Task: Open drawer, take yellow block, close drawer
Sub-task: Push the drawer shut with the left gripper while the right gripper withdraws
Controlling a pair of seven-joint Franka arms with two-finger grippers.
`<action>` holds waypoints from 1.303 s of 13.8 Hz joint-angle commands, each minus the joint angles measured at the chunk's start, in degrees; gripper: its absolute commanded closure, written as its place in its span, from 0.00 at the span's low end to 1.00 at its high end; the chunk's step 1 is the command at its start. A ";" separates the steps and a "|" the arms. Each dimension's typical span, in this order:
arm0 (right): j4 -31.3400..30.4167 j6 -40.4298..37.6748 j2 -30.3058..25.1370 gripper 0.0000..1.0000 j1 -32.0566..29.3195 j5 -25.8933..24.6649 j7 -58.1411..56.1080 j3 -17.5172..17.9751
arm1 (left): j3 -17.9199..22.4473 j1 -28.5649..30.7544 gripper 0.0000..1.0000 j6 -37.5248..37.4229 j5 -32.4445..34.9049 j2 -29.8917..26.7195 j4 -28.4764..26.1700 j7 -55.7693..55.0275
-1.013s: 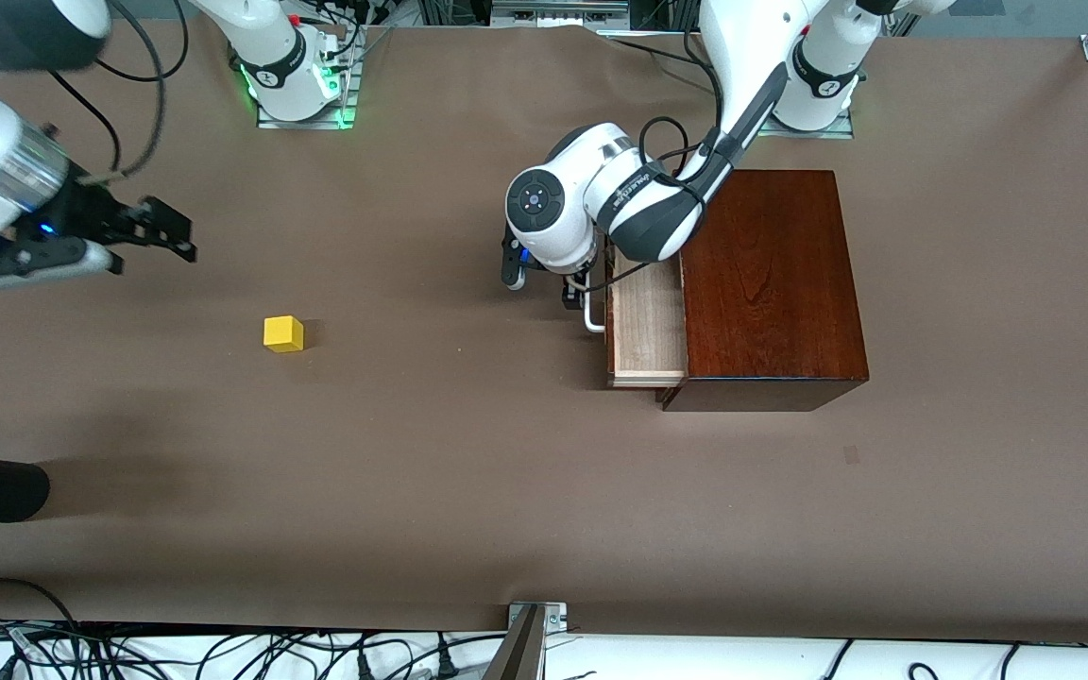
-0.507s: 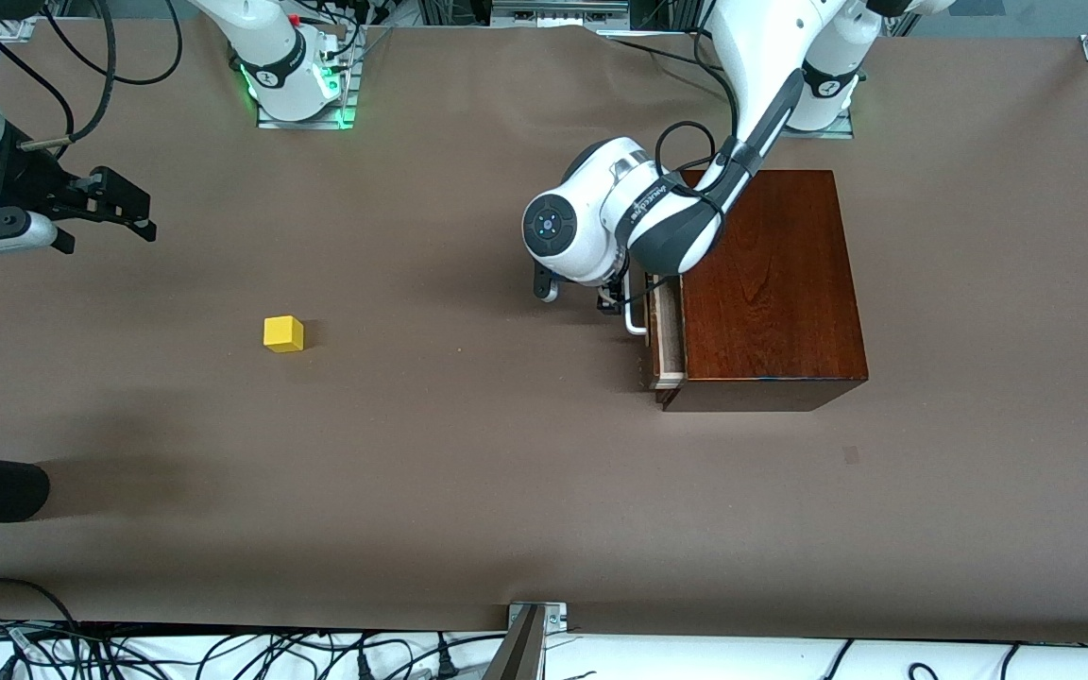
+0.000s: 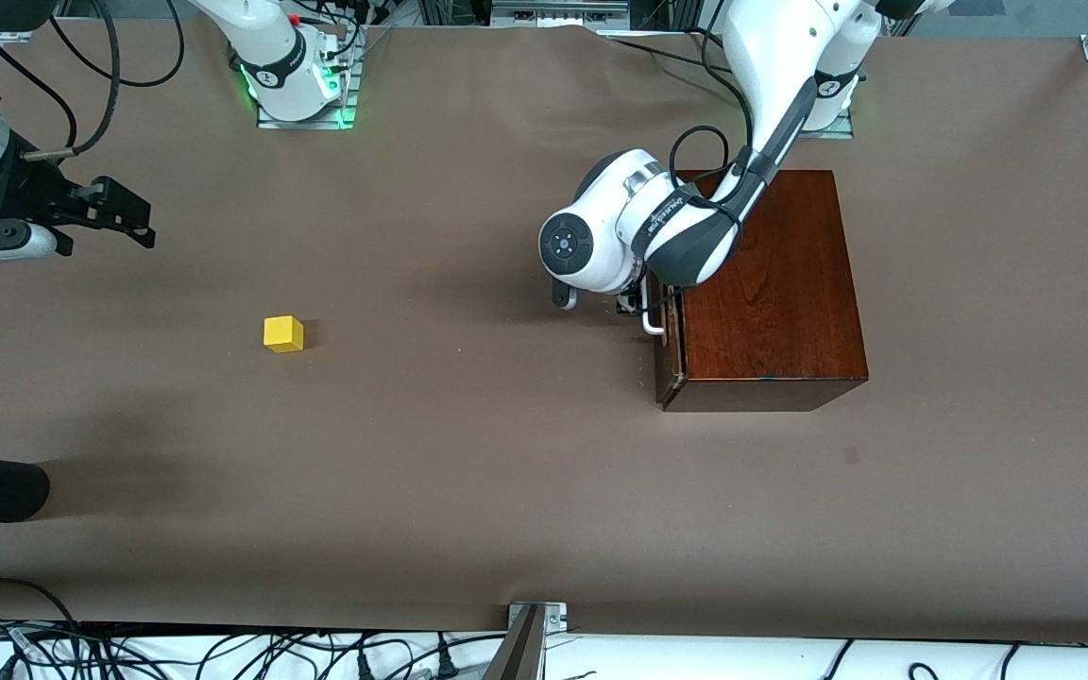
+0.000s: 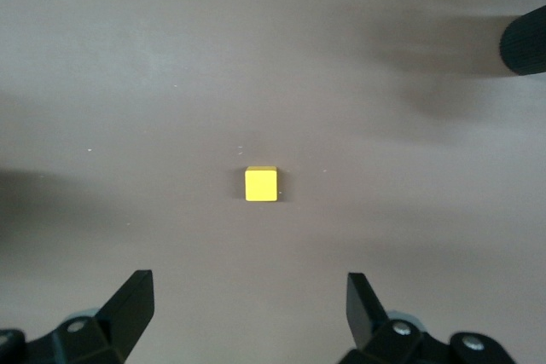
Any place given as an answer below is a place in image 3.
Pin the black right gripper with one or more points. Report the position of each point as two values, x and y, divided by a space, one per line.
23 189

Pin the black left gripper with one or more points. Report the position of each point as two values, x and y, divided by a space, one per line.
632 302

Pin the yellow block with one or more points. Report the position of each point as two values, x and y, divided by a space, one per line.
282 334

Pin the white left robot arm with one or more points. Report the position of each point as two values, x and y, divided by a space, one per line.
620 227

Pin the dark brown wooden cabinet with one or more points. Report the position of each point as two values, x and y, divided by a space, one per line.
780 302

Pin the brown paper table cover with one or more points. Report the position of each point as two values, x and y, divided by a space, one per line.
412 425

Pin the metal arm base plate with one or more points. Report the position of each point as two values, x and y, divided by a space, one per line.
346 99
841 127

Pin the aluminium frame structure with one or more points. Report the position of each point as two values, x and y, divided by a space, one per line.
558 11

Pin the silver metal corner bracket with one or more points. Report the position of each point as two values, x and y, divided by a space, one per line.
549 616

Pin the aluminium profile post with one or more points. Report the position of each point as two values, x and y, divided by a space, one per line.
518 652

